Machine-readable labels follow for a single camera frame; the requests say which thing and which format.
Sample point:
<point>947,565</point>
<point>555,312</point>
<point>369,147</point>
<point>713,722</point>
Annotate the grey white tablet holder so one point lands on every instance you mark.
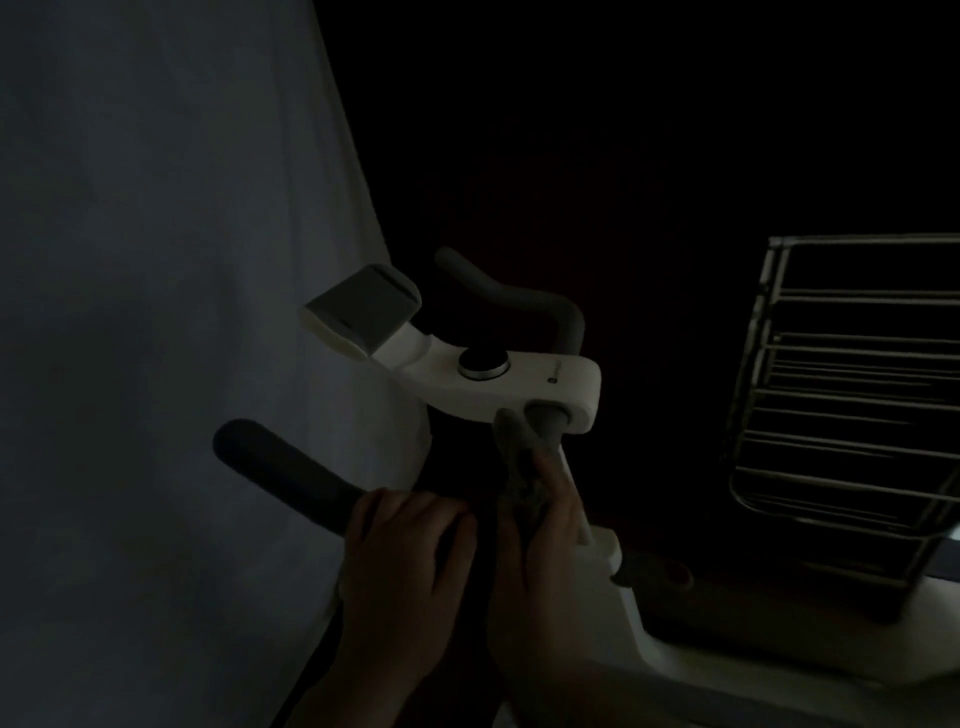
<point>364,307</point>

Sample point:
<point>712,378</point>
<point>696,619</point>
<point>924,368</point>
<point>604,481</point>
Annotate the person's right hand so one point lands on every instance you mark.
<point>540,570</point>

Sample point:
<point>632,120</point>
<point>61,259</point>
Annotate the metal drying rack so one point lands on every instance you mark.
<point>855,405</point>

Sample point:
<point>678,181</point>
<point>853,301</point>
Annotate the person's left hand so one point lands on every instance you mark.
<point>397,585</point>

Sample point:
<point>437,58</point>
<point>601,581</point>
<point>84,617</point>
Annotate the white exercise bike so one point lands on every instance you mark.
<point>525,382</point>

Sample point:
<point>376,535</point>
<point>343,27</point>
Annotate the white hanging sheet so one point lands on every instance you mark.
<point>150,300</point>

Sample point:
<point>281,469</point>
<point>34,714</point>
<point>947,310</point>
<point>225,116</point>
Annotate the grey cleaning cloth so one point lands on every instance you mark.
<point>517,450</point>

